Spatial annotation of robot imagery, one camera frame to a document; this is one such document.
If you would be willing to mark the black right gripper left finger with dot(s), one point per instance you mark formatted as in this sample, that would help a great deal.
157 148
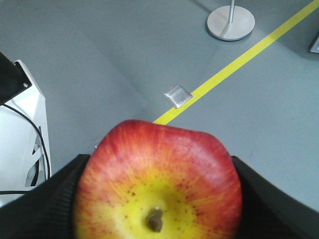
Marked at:
46 211

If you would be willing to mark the silver floor plate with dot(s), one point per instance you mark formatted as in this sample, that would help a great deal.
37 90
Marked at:
178 96

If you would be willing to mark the round metal stand base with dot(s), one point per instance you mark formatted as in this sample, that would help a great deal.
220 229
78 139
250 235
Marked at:
230 22

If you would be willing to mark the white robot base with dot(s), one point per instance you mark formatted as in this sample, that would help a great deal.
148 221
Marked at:
24 145

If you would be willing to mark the red yellow apple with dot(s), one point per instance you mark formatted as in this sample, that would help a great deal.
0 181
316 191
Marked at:
150 181

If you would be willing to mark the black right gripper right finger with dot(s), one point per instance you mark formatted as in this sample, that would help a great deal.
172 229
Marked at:
269 213

